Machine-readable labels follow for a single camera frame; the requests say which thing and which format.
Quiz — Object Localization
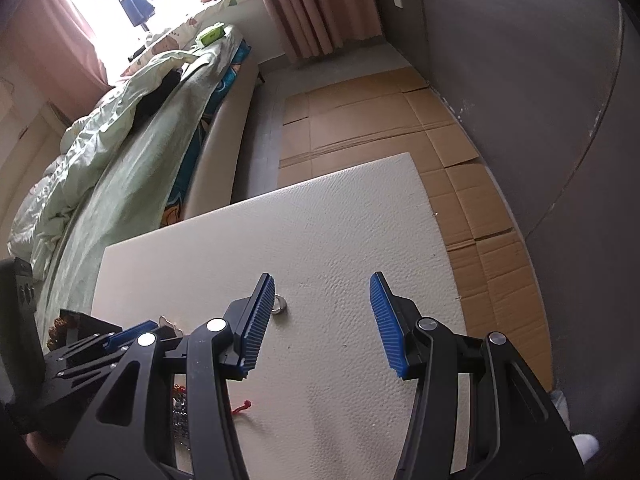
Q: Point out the beige bed headboard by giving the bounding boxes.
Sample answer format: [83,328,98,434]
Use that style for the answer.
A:
[0,75,77,222]

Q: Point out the green box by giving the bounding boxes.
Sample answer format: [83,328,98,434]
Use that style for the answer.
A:
[194,23,229,47]

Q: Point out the bed with green sheet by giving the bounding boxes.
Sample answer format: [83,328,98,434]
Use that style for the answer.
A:
[37,35,251,332]

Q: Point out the beige bed base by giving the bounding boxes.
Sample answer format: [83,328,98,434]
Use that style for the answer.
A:
[179,50,267,222]

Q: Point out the printed window seat cushion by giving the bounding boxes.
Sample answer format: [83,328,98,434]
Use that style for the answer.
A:
[131,2,252,62]

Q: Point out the light green duvet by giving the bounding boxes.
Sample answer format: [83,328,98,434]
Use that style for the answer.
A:
[7,40,236,272]

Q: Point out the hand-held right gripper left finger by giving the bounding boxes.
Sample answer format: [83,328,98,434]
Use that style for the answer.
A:
[60,272,277,480]

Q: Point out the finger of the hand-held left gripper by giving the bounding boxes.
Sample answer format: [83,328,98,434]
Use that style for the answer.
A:
[42,347,128,387]
[62,319,176,361]

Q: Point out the white leather table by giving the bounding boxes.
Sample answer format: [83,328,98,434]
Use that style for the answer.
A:
[90,152,472,480]

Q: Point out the white sock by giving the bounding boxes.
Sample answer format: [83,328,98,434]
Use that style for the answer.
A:
[550,390,602,467]

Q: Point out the black garment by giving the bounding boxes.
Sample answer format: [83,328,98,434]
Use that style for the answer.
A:
[134,70,184,122]

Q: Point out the pink curtain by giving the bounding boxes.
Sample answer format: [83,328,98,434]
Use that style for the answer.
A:
[239,0,387,62]
[9,0,112,92]

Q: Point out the flattened cardboard sheets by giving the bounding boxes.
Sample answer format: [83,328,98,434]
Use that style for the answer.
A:
[276,67,555,387]

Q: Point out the teal cartoon printed blanket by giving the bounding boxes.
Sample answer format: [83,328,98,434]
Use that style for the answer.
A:
[159,42,254,227]

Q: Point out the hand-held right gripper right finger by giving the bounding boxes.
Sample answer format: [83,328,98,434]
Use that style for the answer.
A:
[369,271,588,480]

